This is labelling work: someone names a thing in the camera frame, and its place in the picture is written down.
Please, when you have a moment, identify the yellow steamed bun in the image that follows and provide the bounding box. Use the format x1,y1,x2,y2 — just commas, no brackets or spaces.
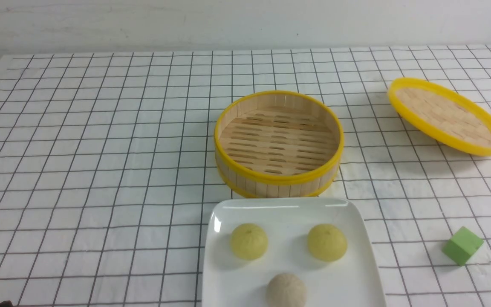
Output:
306,223,348,262
230,223,269,261

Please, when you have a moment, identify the beige steamed bun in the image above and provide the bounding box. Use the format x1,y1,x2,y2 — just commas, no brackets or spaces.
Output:
266,273,307,307

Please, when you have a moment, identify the white square plate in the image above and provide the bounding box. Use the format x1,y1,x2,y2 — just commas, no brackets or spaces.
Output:
202,197,387,307

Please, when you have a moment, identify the bamboo steamer basket yellow rim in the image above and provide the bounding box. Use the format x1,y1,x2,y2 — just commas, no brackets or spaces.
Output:
213,90,344,198

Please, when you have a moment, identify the checkered white tablecloth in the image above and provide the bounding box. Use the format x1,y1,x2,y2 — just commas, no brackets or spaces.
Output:
0,45,491,307

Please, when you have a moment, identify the bamboo steamer lid yellow rim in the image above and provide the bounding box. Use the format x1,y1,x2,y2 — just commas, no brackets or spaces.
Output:
387,78,491,156

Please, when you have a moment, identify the green cube block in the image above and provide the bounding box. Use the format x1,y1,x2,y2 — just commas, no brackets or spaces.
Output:
442,226,484,266

